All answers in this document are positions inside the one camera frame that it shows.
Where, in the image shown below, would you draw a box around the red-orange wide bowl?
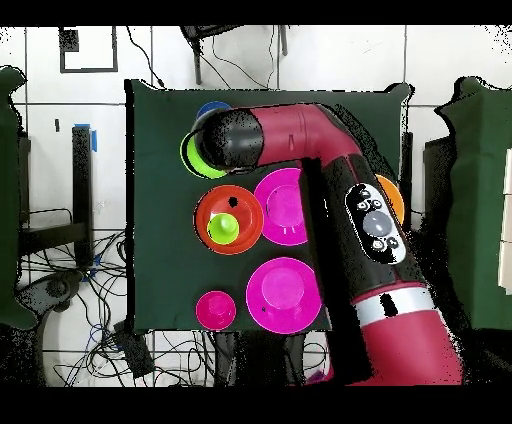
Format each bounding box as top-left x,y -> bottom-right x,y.
193,184 -> 266,256

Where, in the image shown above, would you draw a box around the large pink bowl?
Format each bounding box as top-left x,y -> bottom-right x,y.
245,256 -> 324,336
253,167 -> 310,247

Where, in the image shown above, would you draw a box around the lime green plastic cup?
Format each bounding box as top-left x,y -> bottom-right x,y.
206,212 -> 241,246

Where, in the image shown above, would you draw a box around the small green bowl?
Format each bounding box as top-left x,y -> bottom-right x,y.
179,131 -> 230,180

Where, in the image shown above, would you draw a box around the small magenta bowl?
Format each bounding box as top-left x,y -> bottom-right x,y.
194,290 -> 238,332

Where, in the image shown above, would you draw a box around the small dark blue bowl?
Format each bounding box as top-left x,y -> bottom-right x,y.
195,100 -> 233,120

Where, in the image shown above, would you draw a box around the dark green table cloth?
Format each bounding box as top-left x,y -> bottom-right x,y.
0,65 -> 39,331
433,75 -> 512,331
124,78 -> 413,334

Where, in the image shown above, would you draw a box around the large orange bowl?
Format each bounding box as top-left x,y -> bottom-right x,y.
374,173 -> 406,227

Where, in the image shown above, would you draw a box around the black metal stand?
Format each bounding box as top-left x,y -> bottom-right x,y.
179,25 -> 290,86

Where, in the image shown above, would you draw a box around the black power box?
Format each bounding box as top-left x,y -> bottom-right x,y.
112,320 -> 156,379

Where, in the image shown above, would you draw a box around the white boxes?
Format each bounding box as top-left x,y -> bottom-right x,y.
497,147 -> 512,295

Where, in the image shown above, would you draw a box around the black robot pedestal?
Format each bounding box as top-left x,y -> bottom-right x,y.
213,331 -> 307,387

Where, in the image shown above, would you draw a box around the thin black cable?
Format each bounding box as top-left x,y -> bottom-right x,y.
125,26 -> 166,90

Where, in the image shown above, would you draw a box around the cable bundle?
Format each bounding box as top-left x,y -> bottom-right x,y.
17,229 -> 217,387

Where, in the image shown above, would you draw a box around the black post with blue tape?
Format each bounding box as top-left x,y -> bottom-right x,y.
71,122 -> 98,267

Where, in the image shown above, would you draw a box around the black metal frame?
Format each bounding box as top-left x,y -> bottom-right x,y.
17,135 -> 89,257

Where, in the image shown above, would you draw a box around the black pedestal foot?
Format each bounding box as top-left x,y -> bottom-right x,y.
15,269 -> 85,315

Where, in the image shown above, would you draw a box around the black square frame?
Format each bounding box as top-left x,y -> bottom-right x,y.
58,26 -> 119,74

